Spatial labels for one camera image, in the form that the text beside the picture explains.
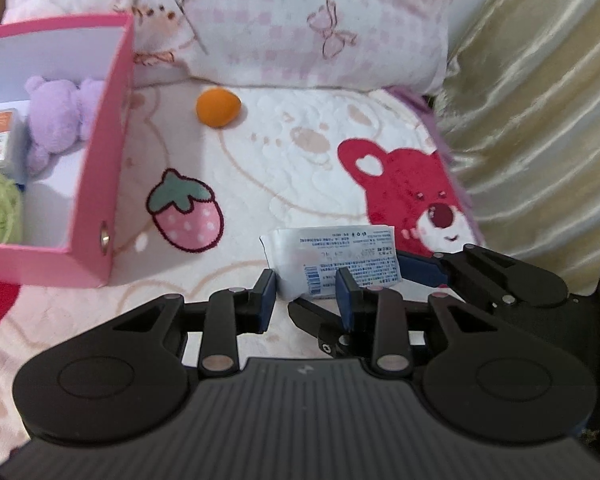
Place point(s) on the white printed packet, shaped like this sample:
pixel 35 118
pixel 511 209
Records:
pixel 330 250

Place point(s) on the small carton with orange label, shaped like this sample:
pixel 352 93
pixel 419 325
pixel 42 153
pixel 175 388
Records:
pixel 0 135

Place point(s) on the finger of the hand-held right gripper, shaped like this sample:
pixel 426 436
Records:
pixel 420 270
pixel 310 317

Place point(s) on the printed fleece blanket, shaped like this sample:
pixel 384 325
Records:
pixel 255 170

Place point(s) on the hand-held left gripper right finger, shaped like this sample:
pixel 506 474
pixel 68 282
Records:
pixel 345 305

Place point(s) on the pink cardboard storage box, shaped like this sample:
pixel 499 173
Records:
pixel 100 160

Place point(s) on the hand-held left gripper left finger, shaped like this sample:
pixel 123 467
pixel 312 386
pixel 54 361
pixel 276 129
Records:
pixel 266 302

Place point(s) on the orange ball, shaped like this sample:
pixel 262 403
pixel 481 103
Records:
pixel 219 107

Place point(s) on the pink checked pillow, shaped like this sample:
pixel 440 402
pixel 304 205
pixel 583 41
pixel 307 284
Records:
pixel 280 20

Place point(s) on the purple plush toy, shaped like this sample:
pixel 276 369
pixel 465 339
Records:
pixel 55 115

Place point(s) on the green yarn ball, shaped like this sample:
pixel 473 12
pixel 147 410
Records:
pixel 0 210

